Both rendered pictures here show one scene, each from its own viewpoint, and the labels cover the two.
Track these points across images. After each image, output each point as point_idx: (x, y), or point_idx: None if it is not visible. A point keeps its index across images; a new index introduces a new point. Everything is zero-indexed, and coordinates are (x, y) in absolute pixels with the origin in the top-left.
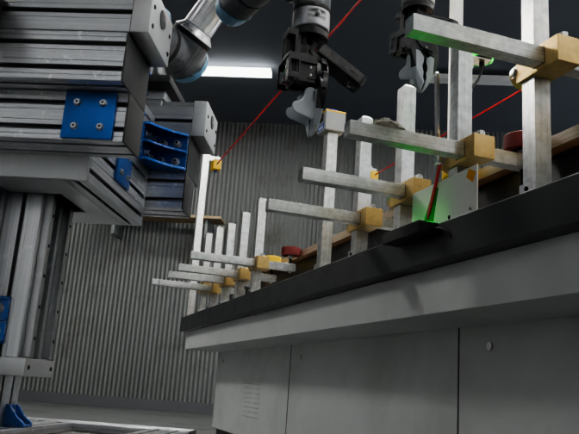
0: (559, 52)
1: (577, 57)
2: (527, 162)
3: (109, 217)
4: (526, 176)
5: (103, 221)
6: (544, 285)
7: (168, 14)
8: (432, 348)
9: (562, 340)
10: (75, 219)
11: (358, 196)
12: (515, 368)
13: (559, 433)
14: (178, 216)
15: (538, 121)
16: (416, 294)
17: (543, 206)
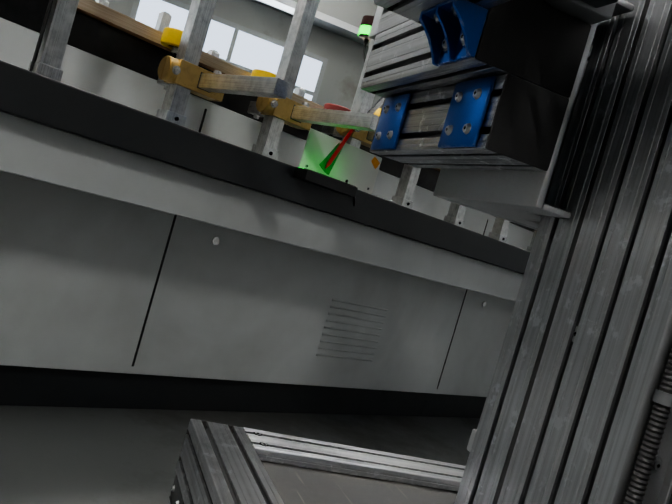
0: None
1: None
2: (411, 185)
3: (489, 211)
4: (407, 194)
5: (474, 204)
6: (387, 261)
7: None
8: (123, 218)
9: (286, 256)
10: (504, 209)
11: (203, 45)
12: (238, 266)
13: (264, 316)
14: (383, 154)
15: None
16: (273, 219)
17: (421, 226)
